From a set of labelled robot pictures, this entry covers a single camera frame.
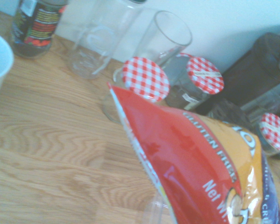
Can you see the red and orange chip bag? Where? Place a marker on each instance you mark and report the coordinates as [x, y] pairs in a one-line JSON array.
[[196, 168]]

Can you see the tall clear glass mug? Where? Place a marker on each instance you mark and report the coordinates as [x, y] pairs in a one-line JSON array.
[[168, 37]]

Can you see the clear bottle with green lid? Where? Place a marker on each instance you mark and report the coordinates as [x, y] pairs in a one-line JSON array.
[[98, 42]]

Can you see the glass jar red checkered lid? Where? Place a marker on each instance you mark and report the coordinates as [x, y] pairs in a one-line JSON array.
[[274, 135], [200, 81], [144, 77]]

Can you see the spice jar with dark lid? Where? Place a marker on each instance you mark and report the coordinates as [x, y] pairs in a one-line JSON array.
[[37, 30]]

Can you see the black shaker bottle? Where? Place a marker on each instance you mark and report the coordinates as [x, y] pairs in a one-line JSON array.
[[254, 70]]

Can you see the clear plastic rectangular container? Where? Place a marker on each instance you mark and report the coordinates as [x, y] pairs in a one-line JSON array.
[[154, 210]]

